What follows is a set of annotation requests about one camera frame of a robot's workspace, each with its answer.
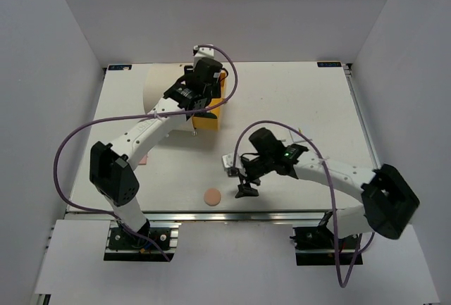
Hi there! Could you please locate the pink rectangular palette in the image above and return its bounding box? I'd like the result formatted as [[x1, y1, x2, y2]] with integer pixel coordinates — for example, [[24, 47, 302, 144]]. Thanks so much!
[[139, 155, 148, 165]]

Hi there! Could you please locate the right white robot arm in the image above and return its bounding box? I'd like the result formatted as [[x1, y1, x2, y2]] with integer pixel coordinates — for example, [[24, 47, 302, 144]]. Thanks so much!
[[222, 127, 420, 248]]

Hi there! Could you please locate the white square compact with gold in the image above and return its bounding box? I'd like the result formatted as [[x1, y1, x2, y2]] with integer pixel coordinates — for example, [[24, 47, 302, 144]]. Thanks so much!
[[288, 128, 313, 144]]

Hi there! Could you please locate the plain pink round puff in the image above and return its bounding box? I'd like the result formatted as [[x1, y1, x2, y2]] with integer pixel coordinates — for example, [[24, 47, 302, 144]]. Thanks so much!
[[204, 188, 221, 206]]

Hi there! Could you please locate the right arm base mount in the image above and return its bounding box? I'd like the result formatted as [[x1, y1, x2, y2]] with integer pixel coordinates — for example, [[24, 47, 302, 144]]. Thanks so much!
[[290, 220, 358, 266]]

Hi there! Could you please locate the cream round drawer organizer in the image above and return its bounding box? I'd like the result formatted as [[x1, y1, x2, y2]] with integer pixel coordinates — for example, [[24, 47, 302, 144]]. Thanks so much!
[[143, 63, 185, 113]]

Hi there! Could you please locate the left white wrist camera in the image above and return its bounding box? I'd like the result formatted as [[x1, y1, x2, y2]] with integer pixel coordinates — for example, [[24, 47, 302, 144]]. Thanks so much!
[[192, 44, 215, 62]]

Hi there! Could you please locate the blue label sticker right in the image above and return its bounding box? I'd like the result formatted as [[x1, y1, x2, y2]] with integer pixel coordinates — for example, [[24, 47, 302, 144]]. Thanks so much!
[[316, 61, 342, 68]]

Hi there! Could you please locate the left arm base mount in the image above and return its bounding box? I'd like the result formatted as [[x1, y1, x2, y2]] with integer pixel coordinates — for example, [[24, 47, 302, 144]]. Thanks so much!
[[104, 222, 179, 263]]

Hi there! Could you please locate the blue label sticker left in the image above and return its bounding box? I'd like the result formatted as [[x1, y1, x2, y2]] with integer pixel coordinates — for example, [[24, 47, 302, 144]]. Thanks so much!
[[107, 64, 132, 71]]

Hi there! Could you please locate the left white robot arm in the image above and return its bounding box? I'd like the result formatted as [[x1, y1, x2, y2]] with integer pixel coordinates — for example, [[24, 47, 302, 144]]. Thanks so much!
[[89, 57, 223, 248]]

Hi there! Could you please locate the blue label sticker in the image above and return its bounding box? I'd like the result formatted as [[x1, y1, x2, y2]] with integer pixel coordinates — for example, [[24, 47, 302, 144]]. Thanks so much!
[[316, 61, 342, 68], [107, 64, 132, 71]]

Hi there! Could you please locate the yellow drawer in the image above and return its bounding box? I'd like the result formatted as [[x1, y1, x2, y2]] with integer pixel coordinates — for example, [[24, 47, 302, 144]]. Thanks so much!
[[191, 68, 228, 132]]

